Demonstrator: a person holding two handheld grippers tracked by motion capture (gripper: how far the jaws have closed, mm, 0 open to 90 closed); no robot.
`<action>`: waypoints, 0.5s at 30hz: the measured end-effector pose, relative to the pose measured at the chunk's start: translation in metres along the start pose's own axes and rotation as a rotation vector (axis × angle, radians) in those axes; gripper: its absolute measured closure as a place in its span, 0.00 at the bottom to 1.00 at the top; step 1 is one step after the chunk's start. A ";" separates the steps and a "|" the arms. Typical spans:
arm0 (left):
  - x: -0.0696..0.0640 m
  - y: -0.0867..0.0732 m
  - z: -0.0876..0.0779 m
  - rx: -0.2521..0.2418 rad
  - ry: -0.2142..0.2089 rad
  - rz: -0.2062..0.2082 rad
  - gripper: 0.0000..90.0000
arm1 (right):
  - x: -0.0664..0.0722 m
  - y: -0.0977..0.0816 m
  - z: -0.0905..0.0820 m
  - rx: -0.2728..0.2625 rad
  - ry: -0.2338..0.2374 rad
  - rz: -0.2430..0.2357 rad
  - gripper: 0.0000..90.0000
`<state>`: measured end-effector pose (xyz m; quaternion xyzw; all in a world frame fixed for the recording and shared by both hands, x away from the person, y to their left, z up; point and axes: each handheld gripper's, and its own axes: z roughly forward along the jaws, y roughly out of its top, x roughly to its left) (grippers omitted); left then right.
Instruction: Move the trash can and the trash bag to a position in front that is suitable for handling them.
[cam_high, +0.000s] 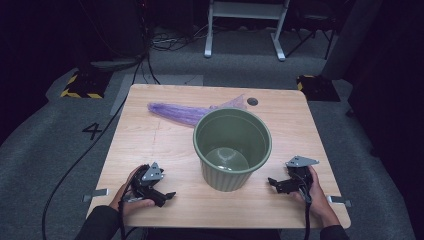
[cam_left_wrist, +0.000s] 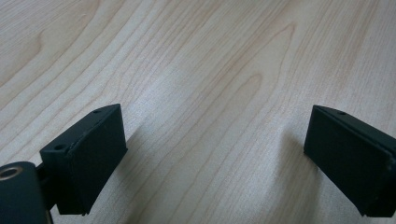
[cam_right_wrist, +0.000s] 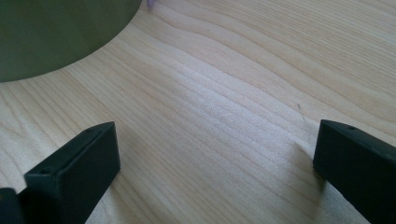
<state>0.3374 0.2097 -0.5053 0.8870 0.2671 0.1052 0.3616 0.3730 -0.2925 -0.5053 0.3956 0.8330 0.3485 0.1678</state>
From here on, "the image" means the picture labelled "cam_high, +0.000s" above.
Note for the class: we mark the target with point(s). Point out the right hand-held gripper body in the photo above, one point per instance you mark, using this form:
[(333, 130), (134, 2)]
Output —
[(298, 180)]

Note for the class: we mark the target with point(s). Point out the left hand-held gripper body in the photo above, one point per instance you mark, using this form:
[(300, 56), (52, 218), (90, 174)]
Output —
[(146, 186)]

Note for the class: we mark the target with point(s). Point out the green ribbed trash bin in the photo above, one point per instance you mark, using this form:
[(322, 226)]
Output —
[(230, 180)]

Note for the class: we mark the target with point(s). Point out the purple plastic trash bag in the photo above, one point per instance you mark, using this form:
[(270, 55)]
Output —
[(176, 111)]

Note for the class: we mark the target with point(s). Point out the person's left hand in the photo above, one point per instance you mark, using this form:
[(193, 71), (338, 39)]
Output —
[(125, 200)]

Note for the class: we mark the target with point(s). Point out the person's right hand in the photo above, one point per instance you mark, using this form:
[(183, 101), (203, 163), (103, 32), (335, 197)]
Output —
[(320, 203)]

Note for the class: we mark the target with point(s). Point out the black table grommet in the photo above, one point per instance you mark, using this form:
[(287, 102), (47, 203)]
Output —
[(252, 101)]

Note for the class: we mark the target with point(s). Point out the black yellow striped floor plate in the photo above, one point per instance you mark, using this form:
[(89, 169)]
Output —
[(88, 85), (318, 88)]

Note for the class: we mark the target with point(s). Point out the grey curtain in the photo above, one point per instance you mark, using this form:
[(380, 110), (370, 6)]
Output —
[(350, 40)]

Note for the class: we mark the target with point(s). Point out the black equipment cabinet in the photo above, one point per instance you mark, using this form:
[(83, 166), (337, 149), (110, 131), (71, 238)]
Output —
[(116, 30)]

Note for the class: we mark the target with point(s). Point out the black tripod stand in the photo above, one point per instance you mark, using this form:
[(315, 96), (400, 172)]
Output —
[(313, 20)]

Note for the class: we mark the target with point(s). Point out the white metal stand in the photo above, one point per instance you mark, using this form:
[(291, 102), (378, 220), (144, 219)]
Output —
[(246, 10)]

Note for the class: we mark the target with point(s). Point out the metal table bracket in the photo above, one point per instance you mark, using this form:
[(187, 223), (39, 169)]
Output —
[(340, 200), (98, 193)]

